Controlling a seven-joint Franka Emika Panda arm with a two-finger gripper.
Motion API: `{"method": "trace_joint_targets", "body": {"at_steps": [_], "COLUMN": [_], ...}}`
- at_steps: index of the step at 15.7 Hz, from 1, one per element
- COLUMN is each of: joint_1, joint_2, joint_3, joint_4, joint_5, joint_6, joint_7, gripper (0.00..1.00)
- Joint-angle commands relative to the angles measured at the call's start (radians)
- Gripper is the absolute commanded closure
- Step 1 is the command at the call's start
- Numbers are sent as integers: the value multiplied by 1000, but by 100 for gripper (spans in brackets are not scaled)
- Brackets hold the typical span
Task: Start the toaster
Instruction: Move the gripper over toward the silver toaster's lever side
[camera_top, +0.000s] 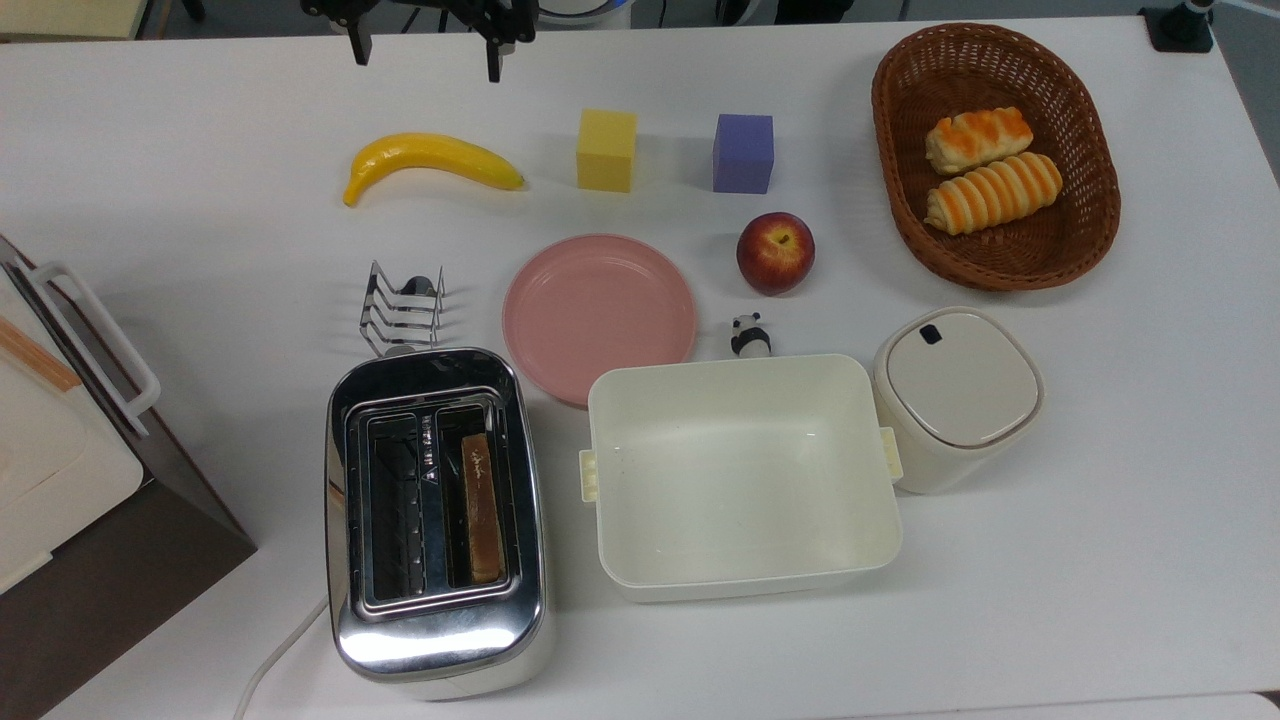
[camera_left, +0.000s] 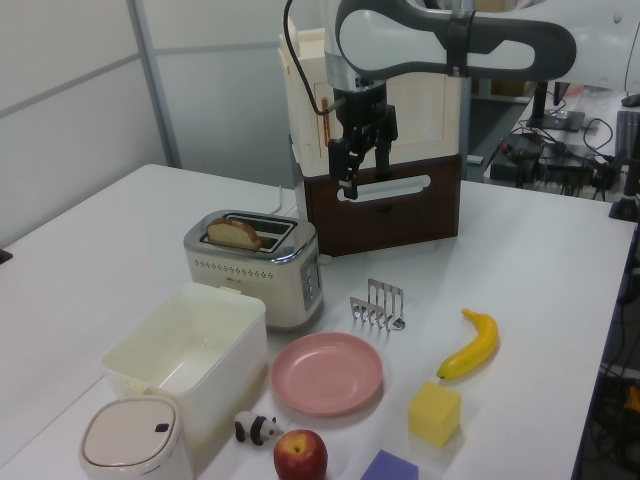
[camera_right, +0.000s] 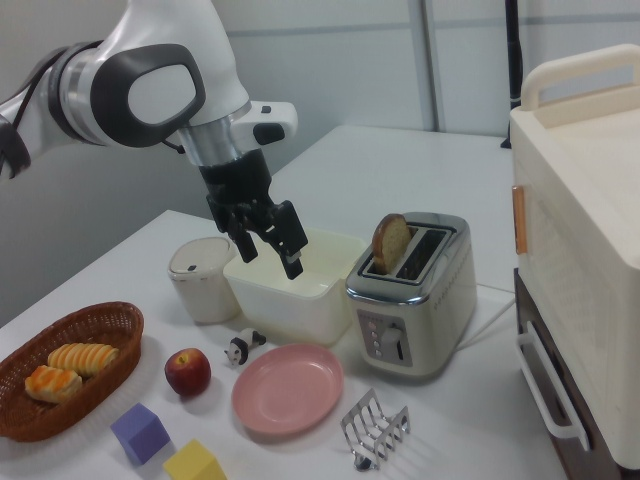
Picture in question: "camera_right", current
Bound white plastic storage box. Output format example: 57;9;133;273
222;227;369;348

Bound toasted bread slice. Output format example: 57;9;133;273
370;213;414;275

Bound metal toast rack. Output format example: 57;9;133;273
340;387;411;473

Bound pink plate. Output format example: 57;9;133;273
230;342;345;435

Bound small white lidded bin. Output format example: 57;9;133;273
167;237;241;325

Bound white drawer handle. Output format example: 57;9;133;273
516;319;592;452

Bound panda figurine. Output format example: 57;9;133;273
223;327;268;369

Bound white toaster power cord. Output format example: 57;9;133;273
458;298;516;349

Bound brown wooden drawer base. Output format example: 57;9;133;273
513;267;640;480

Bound black pole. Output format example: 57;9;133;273
501;0;524;149

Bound cream plastic cabinet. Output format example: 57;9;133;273
508;43;640;471

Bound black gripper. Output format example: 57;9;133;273
198;148;309;281

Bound brown wicker basket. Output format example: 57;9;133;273
0;300;146;443

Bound yellow foam cube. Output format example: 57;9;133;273
162;439;226;480

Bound copper cabinet door handle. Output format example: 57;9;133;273
511;184;529;256

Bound cream and chrome toaster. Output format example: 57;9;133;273
344;211;479;385

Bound purple foam cube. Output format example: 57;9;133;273
109;402;172;467

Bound red apple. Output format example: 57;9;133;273
164;347;212;398

